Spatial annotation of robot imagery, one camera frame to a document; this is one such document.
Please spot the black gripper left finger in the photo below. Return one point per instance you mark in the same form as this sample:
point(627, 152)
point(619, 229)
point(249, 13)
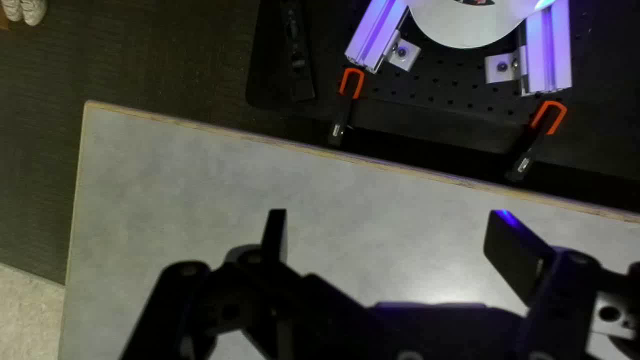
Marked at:
point(201, 300)

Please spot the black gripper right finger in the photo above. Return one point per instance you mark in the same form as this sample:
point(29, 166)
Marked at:
point(560, 293)

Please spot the aluminium extrusion bar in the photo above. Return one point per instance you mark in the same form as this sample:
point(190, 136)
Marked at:
point(550, 53)
point(376, 37)

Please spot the white shoe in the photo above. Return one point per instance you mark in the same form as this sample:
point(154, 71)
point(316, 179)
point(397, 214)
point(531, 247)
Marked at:
point(33, 10)
point(10, 9)

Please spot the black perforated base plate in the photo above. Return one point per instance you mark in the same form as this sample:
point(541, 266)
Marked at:
point(452, 87)

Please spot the small aluminium corner bracket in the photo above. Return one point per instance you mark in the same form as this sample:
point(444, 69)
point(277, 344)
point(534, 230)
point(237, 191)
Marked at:
point(402, 57)
point(501, 67)

